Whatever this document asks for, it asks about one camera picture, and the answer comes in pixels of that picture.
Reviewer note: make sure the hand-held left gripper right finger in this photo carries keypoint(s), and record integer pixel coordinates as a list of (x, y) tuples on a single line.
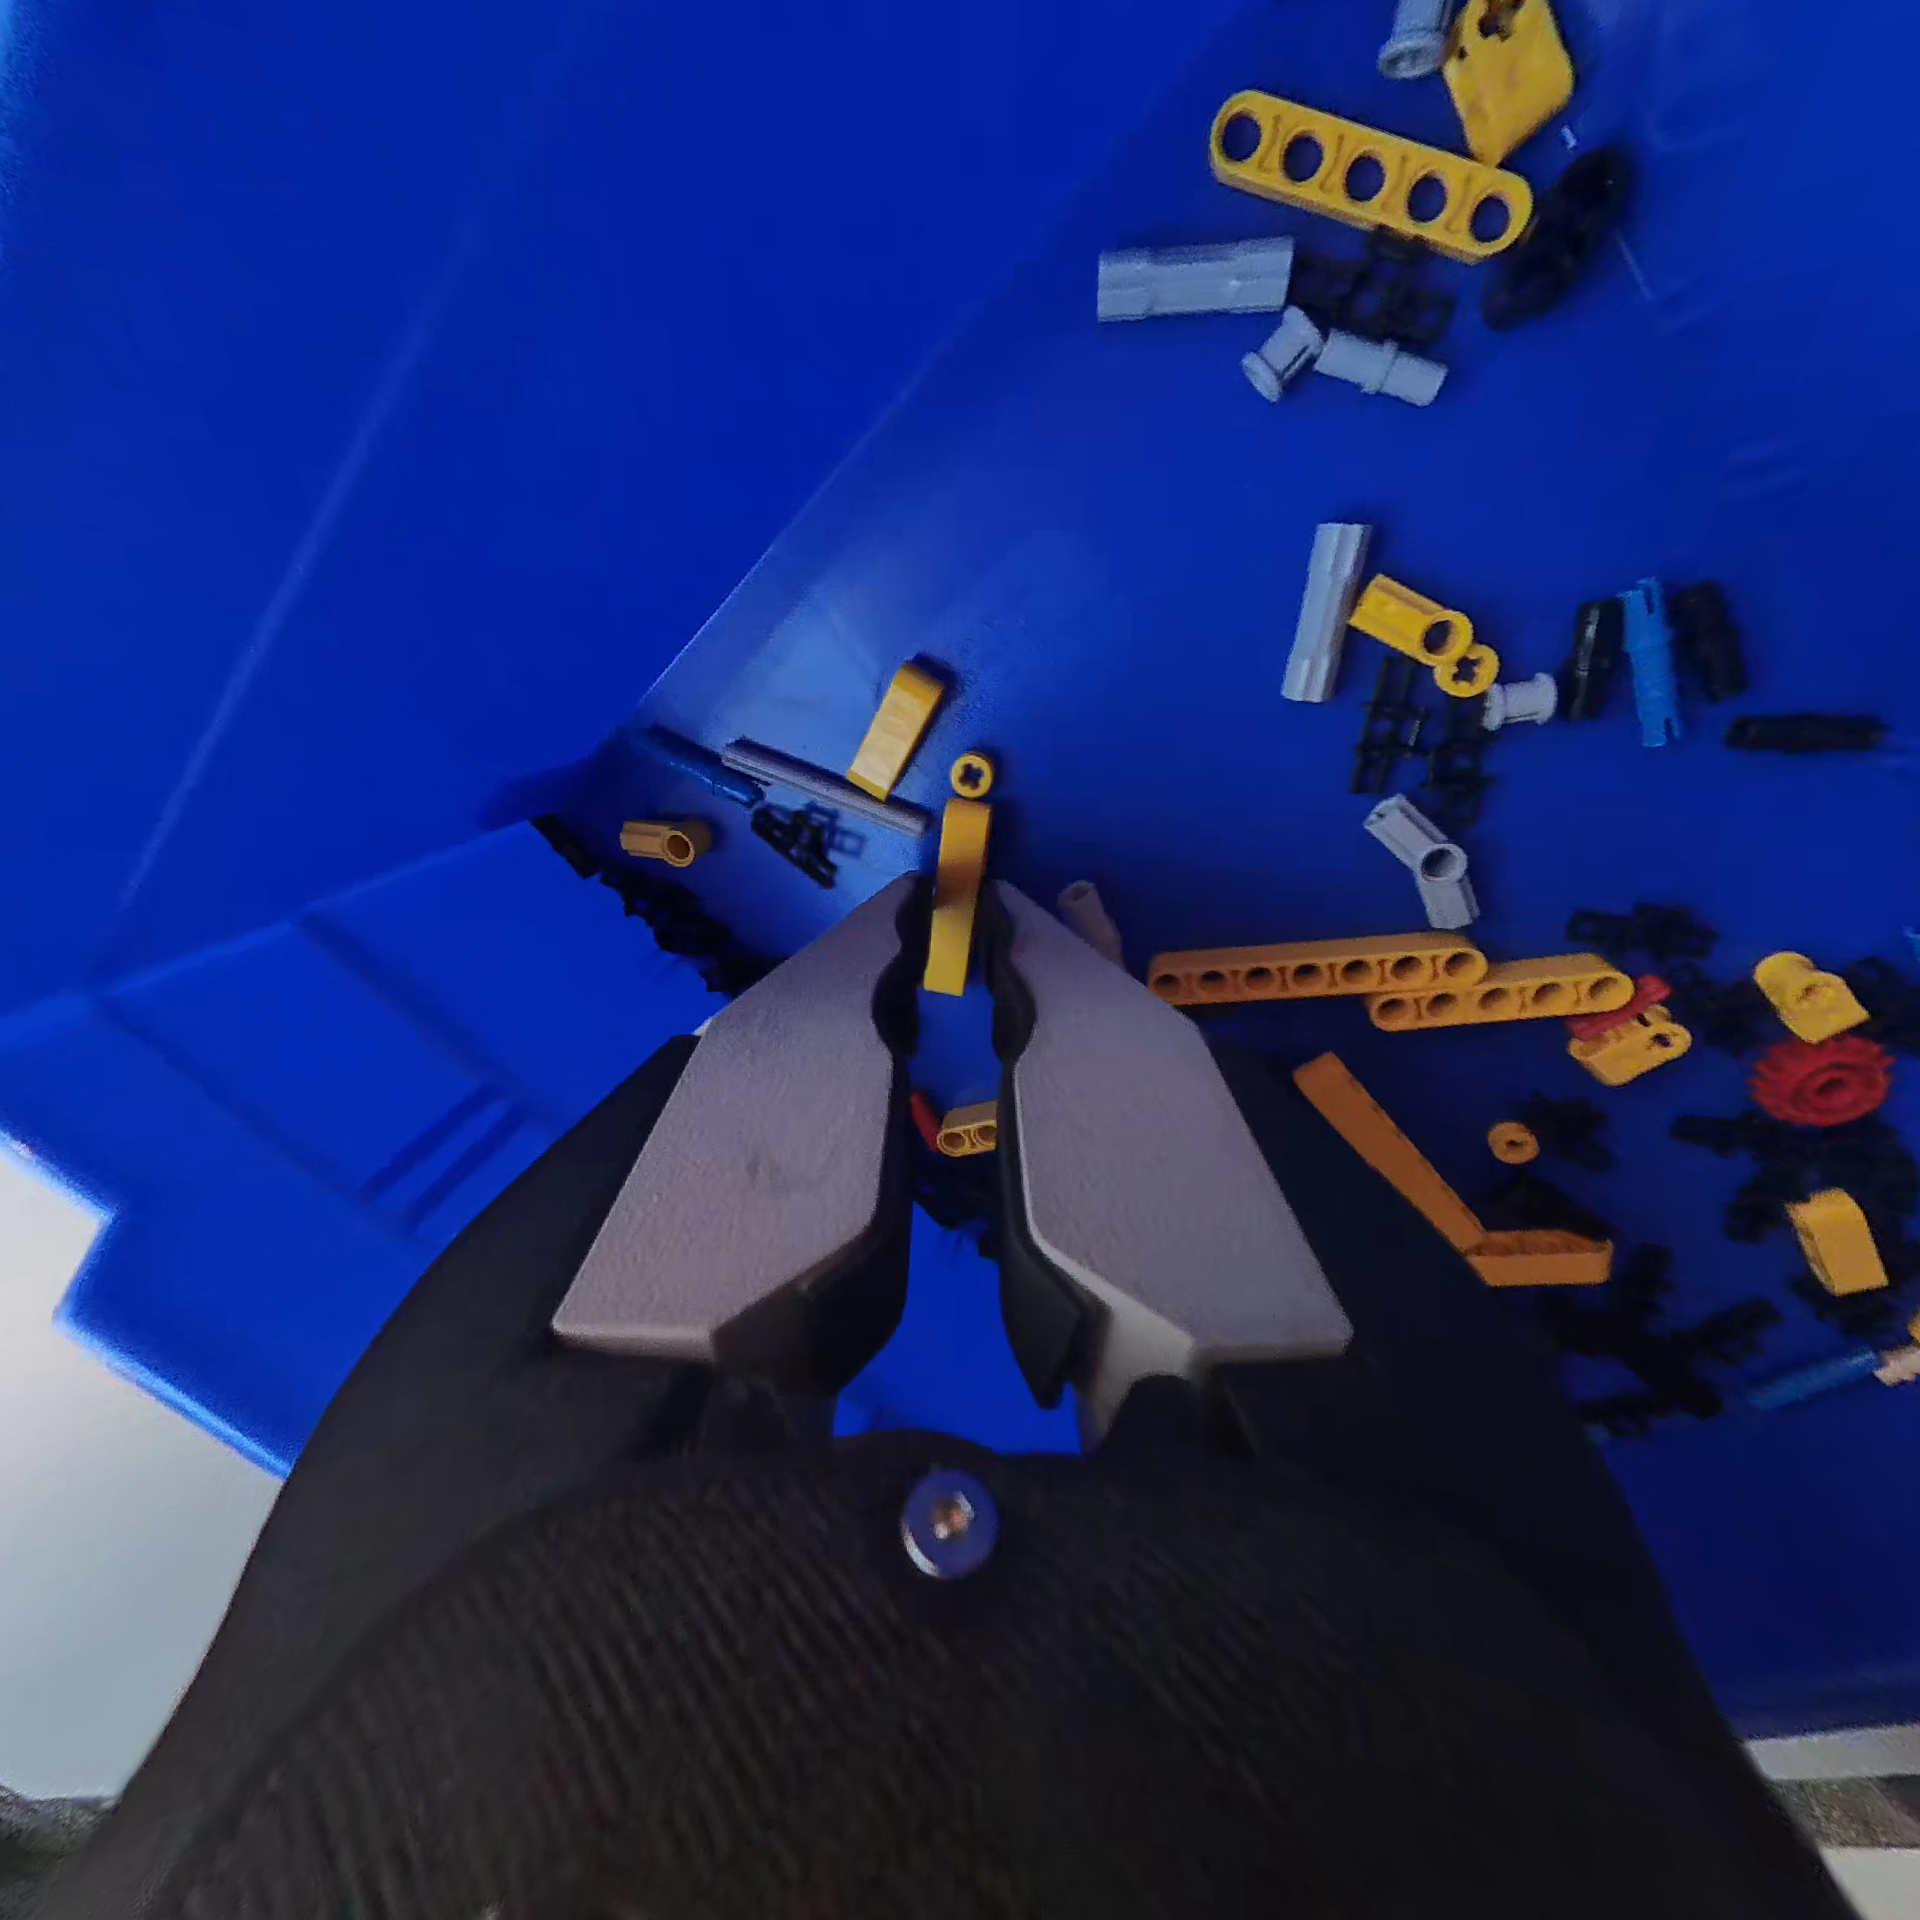
[(1155, 1171)]

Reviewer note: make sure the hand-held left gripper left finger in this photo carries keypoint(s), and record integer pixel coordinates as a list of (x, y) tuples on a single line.
[(750, 1155)]

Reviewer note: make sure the thin yellow lego liftarm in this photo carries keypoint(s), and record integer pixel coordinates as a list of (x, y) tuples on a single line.
[(956, 900)]

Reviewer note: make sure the blue plastic bin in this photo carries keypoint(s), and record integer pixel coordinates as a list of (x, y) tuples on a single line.
[(451, 451)]

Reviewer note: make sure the small yellow lego connector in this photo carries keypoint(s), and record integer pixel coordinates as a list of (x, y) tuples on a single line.
[(966, 1126)]

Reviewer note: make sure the yellow angled lego beam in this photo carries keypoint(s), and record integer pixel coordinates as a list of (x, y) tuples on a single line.
[(1387, 1147)]

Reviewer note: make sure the long yellow lego beam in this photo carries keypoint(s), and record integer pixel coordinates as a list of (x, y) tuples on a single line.
[(1529, 989), (1312, 966)]

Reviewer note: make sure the orange lego pin connector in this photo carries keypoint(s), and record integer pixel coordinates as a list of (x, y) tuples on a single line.
[(668, 838)]

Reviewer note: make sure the yellow lego bush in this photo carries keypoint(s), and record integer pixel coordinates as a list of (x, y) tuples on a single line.
[(973, 773), (1512, 1141)]

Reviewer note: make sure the grey lego axle rod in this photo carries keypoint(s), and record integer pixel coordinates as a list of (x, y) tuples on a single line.
[(825, 782)]

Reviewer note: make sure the dark blue lego pin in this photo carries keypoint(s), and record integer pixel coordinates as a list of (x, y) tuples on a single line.
[(682, 757)]

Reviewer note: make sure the grey angled lego connector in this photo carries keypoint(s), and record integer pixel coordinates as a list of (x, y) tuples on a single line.
[(1424, 858)]

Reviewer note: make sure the yellow and red lego connector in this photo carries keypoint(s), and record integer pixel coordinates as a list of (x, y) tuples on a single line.
[(1627, 1042)]

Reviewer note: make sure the long grey lego axle connector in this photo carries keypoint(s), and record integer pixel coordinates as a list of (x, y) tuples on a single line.
[(1194, 276), (1323, 608)]

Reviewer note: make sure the red lego gear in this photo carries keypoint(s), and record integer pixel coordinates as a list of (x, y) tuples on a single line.
[(1820, 1080)]

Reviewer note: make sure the yellow lego connector block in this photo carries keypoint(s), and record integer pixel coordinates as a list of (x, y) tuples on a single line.
[(1808, 992), (1838, 1236)]

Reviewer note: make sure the blue and tan lego pin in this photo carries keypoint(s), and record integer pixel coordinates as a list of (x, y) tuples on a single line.
[(1816, 1377)]

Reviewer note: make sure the long blue lego pin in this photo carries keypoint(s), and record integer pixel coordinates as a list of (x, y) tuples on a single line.
[(1650, 661)]

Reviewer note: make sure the scattered black lego pins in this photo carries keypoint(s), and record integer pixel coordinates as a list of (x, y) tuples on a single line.
[(1709, 637)]

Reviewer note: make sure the yellow five-hole lego beam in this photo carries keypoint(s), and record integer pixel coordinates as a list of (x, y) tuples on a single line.
[(1371, 176)]

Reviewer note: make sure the yellow lego panel piece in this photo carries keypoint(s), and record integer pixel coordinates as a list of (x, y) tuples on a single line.
[(1507, 76)]

